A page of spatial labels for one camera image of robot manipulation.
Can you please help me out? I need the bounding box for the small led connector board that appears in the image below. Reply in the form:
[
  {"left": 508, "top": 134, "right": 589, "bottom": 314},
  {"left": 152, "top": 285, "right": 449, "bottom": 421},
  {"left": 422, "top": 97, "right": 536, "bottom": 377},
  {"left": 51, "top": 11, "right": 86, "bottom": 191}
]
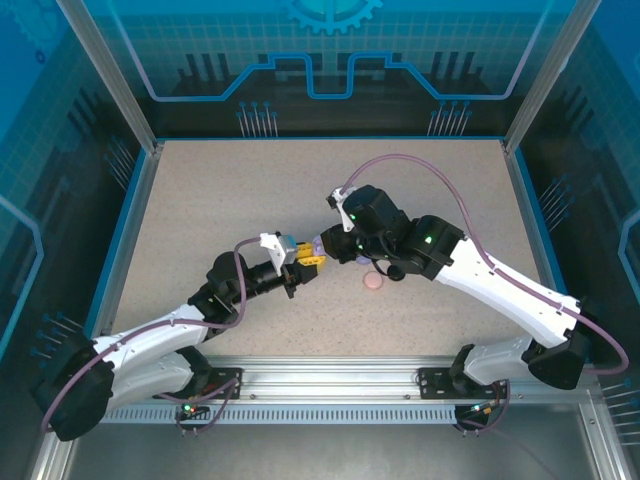
[
  {"left": 175, "top": 397, "right": 211, "bottom": 422},
  {"left": 455, "top": 401, "right": 494, "bottom": 422}
]

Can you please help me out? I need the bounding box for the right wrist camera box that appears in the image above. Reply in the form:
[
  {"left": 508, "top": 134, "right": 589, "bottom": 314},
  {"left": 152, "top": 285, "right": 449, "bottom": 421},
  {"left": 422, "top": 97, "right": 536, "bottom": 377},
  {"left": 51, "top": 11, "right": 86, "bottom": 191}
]
[{"left": 325, "top": 184, "right": 359, "bottom": 234}]

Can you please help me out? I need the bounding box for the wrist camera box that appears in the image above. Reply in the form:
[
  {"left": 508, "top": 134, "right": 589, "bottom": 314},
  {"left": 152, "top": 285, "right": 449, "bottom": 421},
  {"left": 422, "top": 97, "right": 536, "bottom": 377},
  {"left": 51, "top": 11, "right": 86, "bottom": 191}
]
[
  {"left": 259, "top": 230, "right": 298, "bottom": 270},
  {"left": 325, "top": 184, "right": 359, "bottom": 234}
]

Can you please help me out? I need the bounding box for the blue table edge strip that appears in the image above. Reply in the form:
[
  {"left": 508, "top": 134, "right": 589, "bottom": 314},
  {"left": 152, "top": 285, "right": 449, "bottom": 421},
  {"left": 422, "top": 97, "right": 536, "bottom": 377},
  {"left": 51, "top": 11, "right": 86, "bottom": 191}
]
[
  {"left": 513, "top": 148, "right": 592, "bottom": 364},
  {"left": 74, "top": 148, "right": 154, "bottom": 364}
]

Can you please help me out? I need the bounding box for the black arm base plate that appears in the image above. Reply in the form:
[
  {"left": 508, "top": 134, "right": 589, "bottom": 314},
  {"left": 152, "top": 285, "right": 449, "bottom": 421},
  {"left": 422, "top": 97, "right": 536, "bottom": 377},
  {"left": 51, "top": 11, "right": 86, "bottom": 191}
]
[
  {"left": 192, "top": 367, "right": 245, "bottom": 400},
  {"left": 416, "top": 367, "right": 507, "bottom": 400}
]

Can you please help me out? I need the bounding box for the aluminium frame rail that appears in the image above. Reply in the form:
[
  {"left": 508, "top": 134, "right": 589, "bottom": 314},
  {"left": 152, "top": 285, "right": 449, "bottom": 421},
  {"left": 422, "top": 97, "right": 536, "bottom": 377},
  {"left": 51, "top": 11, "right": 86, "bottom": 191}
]
[{"left": 64, "top": 354, "right": 599, "bottom": 407}]

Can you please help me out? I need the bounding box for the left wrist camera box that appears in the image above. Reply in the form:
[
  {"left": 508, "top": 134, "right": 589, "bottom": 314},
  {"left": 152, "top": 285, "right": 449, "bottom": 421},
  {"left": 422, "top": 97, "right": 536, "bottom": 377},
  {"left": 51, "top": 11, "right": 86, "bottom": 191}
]
[{"left": 259, "top": 230, "right": 298, "bottom": 270}]

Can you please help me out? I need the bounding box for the aluminium frame post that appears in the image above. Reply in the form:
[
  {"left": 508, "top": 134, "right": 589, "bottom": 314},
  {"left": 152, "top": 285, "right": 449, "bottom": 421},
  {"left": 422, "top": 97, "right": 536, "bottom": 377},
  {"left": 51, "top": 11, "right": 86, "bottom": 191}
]
[
  {"left": 54, "top": 0, "right": 166, "bottom": 155},
  {"left": 502, "top": 0, "right": 601, "bottom": 155}
]

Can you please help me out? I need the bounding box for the slotted grey cable duct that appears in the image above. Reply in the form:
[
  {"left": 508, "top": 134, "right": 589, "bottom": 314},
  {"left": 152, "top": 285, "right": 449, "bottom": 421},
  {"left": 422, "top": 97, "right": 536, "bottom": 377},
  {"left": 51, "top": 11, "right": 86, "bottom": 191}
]
[{"left": 102, "top": 405, "right": 459, "bottom": 426}]

